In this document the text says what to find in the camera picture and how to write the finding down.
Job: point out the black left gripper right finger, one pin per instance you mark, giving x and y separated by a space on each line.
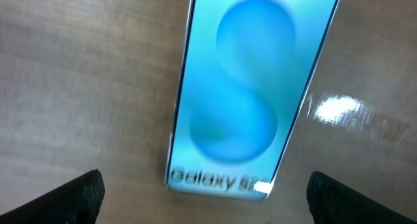
331 202

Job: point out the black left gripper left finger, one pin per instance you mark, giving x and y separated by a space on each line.
77 201

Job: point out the blue Galaxy S25 smartphone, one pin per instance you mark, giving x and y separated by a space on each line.
245 72

